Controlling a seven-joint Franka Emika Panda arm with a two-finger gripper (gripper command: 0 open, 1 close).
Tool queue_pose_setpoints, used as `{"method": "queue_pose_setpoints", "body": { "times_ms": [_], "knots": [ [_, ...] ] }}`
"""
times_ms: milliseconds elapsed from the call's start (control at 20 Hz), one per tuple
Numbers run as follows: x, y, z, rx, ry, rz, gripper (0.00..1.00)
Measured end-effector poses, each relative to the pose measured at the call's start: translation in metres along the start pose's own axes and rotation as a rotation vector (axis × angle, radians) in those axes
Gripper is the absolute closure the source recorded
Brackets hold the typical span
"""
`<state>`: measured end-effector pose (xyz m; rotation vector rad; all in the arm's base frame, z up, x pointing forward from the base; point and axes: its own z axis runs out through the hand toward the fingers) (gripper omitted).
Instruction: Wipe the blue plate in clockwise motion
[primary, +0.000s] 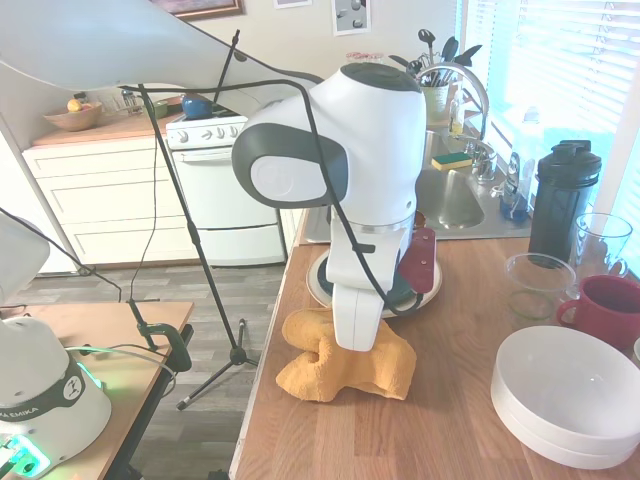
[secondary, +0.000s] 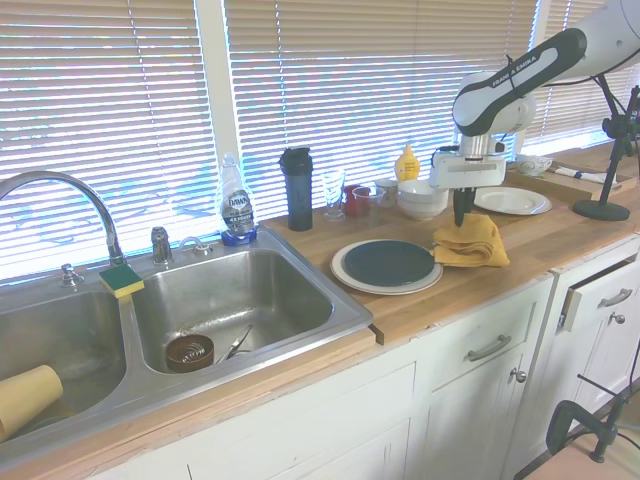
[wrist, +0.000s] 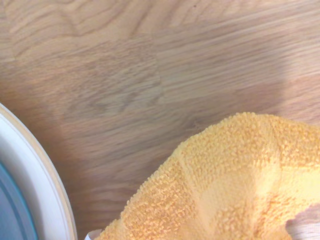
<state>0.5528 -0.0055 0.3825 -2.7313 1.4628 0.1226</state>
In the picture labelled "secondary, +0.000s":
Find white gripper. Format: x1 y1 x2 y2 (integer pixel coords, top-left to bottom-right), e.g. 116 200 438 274
428 151 507 228

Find orange terry cloth towel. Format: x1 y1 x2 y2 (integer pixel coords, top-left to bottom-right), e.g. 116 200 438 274
431 213 512 269

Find white dinner plate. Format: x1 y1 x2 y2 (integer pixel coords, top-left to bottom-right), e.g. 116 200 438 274
473 185 553 217

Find dark blue plate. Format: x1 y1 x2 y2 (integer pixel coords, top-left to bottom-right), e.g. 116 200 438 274
343 239 436 288

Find white ceramic bowl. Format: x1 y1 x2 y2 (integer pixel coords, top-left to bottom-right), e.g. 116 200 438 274
399 197 447 222
396 179 450 210

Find yellow mustard bottle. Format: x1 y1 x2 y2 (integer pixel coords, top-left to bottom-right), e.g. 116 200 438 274
394 142 423 184

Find small glass jar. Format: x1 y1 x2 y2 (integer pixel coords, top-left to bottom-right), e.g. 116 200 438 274
374 179 400 209

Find white patterned porcelain bowl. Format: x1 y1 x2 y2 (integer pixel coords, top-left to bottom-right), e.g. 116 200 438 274
514 153 554 178

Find clear plastic cup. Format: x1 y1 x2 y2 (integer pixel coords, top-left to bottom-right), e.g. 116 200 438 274
351 187 382 219

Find wooden serving tray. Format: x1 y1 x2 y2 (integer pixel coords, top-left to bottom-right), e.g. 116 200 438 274
501 158 640 205

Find red mug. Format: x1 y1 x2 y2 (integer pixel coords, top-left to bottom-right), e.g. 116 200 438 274
342 184 377 218

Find rolled white napkin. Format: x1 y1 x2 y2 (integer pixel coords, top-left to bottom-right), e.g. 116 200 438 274
549 166 608 185

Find clear drinking glass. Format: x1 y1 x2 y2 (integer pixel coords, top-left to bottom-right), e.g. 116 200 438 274
320 169 348 223

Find white window blinds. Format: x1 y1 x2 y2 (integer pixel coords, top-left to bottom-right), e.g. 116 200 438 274
223 0 542 222
0 0 217 284
522 0 640 154

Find black shaker bottle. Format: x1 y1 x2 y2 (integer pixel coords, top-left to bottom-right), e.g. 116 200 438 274
278 145 316 233

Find clear Dawn dish soap bottle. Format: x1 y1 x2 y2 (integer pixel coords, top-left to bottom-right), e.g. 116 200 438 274
219 151 262 248

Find dark C-clamp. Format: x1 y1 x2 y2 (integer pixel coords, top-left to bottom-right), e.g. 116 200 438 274
544 371 640 465

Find brown bowl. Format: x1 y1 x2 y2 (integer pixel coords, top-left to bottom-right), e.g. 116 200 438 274
165 334 217 374

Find yellow and green sponge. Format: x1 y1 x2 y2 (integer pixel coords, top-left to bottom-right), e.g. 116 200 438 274
97 263 146 301

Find chrome gooseneck faucet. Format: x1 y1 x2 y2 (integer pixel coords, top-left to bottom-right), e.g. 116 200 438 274
0 170 127 267

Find chrome sink sprayer cap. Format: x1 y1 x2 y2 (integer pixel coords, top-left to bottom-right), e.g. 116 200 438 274
59 263 85 290

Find yellow plastic cup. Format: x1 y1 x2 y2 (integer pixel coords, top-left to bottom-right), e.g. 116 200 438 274
0 364 65 437

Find black round-base camera stand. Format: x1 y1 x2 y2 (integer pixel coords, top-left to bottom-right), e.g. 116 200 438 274
573 73 640 222

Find brushed metal bar handle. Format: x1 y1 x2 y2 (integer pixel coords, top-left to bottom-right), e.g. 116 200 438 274
466 334 513 363
597 287 634 309

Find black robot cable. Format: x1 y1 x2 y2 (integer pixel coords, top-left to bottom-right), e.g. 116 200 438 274
501 53 602 151

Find white cabinet with metal handles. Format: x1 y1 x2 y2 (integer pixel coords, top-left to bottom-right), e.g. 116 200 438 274
84 232 640 480

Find chrome faucet handle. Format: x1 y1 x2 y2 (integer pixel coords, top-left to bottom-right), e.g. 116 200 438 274
150 225 175 266

